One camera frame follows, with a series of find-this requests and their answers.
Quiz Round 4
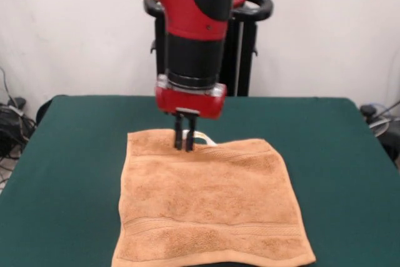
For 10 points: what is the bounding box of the black grey floor equipment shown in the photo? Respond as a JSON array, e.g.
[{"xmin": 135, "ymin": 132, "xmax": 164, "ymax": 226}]
[{"xmin": 359, "ymin": 100, "xmax": 400, "ymax": 169}]

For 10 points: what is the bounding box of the dark green table cloth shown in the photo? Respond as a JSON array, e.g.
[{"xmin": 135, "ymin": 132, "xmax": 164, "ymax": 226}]
[{"xmin": 0, "ymin": 94, "xmax": 400, "ymax": 267}]

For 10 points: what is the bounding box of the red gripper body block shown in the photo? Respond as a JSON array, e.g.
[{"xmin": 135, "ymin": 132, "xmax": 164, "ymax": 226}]
[{"xmin": 155, "ymin": 86, "xmax": 227, "ymax": 121}]

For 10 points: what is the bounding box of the black cable bundle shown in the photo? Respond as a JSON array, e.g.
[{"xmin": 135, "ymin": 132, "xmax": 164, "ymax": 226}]
[{"xmin": 0, "ymin": 66, "xmax": 38, "ymax": 186}]

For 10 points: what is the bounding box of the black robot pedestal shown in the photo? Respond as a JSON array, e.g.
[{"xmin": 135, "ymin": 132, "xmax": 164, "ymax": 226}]
[{"xmin": 143, "ymin": 0, "xmax": 274, "ymax": 97}]

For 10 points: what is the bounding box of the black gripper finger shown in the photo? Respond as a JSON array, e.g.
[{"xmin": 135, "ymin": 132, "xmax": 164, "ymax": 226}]
[
  {"xmin": 173, "ymin": 113, "xmax": 184, "ymax": 151},
  {"xmin": 184, "ymin": 116, "xmax": 198, "ymax": 153}
]

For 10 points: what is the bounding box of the orange terry towel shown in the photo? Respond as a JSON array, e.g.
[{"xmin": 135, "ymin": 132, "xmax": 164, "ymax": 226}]
[{"xmin": 111, "ymin": 128, "xmax": 317, "ymax": 267}]

